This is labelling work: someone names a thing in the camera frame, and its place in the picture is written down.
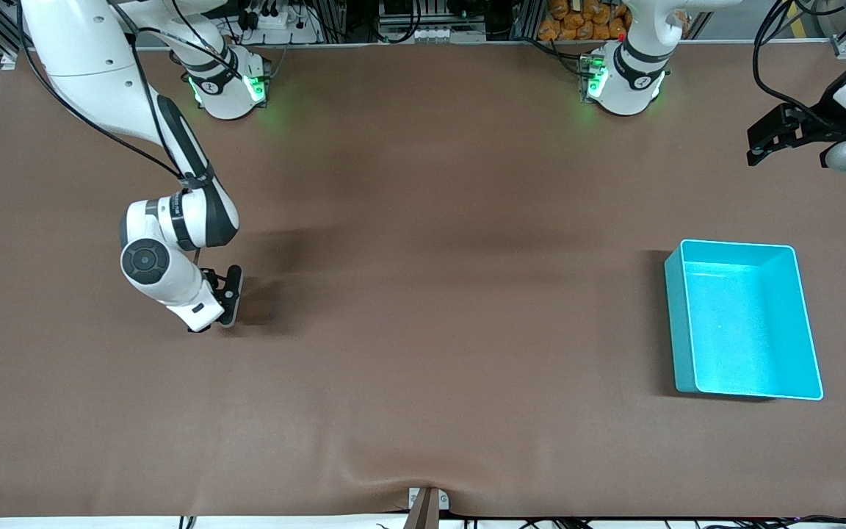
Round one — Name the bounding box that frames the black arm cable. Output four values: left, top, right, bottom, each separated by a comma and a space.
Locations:
18, 0, 211, 193
753, 0, 846, 130

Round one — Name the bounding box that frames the white connector block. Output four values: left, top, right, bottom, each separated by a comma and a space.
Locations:
377, 24, 488, 46

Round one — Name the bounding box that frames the teal plastic bin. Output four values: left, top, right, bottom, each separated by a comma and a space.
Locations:
664, 239, 825, 402

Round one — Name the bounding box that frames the metal table clamp bracket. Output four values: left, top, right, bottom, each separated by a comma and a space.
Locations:
404, 486, 451, 529

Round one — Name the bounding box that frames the bag of orange items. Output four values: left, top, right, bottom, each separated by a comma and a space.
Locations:
538, 0, 631, 42

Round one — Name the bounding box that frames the white power strip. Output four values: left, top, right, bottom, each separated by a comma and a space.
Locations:
236, 0, 322, 46

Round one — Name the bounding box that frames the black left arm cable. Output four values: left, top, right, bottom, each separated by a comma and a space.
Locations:
753, 0, 846, 130

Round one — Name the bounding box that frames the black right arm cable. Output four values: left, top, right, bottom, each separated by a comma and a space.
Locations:
18, 0, 211, 193

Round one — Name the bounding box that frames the brown table mat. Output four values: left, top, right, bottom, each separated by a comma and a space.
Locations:
0, 44, 846, 519

